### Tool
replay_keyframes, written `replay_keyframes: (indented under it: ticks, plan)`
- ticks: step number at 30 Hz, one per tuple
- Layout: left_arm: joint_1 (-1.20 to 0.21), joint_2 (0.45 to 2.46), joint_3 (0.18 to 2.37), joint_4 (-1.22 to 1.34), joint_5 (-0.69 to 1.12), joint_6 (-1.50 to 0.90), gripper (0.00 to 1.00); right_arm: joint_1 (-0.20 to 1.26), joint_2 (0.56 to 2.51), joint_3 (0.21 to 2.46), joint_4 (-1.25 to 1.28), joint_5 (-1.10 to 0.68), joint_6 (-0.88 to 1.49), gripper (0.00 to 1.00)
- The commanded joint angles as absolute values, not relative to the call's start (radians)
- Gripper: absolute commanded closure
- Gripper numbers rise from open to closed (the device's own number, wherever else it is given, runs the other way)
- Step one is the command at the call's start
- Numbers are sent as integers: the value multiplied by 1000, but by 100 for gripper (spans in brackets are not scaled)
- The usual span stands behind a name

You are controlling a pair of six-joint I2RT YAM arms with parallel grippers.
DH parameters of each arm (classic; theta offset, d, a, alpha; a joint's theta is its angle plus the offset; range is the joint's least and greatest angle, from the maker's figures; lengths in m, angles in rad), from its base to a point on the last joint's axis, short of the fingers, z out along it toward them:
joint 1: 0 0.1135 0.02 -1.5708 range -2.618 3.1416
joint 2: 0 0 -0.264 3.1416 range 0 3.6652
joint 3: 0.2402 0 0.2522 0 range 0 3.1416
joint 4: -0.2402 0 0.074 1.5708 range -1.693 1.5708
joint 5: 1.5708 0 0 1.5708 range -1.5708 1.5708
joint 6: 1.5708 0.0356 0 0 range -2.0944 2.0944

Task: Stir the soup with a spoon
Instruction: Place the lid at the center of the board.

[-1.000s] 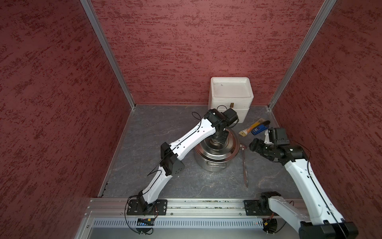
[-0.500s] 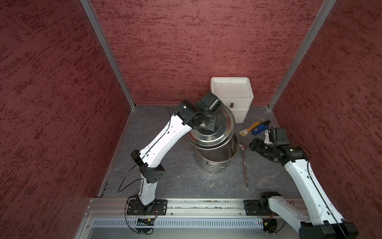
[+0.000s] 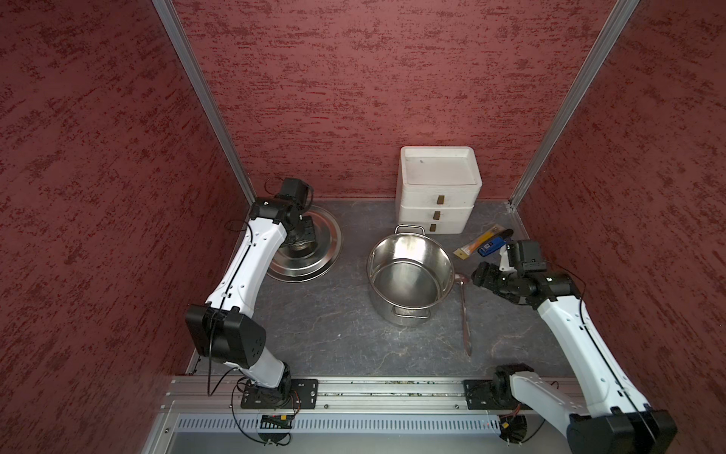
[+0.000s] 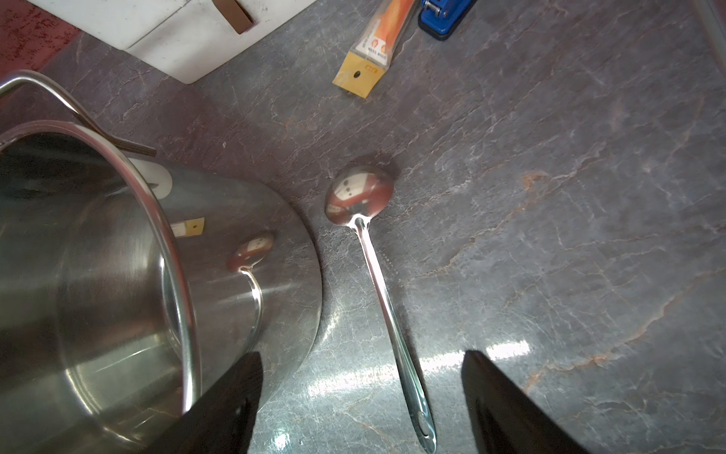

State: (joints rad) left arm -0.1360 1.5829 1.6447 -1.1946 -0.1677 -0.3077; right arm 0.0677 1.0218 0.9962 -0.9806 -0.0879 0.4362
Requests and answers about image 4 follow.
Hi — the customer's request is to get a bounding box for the white three drawer box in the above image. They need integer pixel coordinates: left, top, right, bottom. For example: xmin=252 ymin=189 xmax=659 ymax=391
xmin=33 ymin=0 xmax=312 ymax=84

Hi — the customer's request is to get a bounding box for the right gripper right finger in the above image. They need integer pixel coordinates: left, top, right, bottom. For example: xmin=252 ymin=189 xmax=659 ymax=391
xmin=461 ymin=350 xmax=586 ymax=453

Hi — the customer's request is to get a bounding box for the stainless steel pot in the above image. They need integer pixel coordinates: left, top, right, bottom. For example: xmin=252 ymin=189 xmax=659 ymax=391
xmin=1 ymin=70 xmax=323 ymax=453

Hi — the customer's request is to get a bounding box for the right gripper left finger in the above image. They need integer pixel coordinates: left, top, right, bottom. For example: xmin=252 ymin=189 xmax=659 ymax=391
xmin=144 ymin=352 xmax=264 ymax=453

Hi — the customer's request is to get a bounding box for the long steel ladle spoon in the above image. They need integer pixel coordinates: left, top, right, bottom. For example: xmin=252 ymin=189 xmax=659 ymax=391
xmin=324 ymin=166 xmax=438 ymax=453

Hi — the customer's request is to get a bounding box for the blue stapler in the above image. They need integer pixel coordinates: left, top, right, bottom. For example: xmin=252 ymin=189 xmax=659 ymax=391
xmin=418 ymin=0 xmax=476 ymax=42

